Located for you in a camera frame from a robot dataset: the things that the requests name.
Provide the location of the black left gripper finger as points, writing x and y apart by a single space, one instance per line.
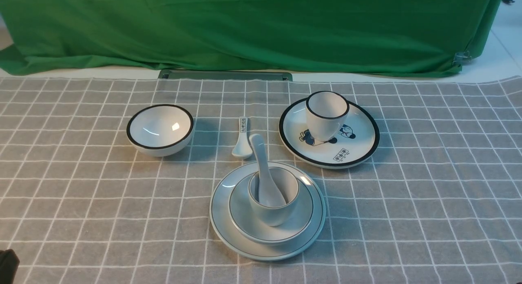
9 263

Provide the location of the thin rimmed white bowl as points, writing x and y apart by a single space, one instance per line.
249 225

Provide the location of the large plain white spoon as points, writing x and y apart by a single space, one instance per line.
269 193

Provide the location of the plain white cup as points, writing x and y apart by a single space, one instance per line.
290 189

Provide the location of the black rimmed white bowl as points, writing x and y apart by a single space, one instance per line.
161 130

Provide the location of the large plain white plate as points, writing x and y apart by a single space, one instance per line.
227 232

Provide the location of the small patterned white spoon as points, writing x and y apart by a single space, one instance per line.
242 149

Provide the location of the black rimmed white cup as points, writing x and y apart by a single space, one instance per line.
326 112

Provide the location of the black rimmed illustrated plate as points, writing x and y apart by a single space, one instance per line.
353 144

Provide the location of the grey checked tablecloth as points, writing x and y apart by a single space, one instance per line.
438 202

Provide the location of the green backdrop cloth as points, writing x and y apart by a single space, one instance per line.
403 38

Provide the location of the metal clip on backdrop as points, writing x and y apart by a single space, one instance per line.
462 58

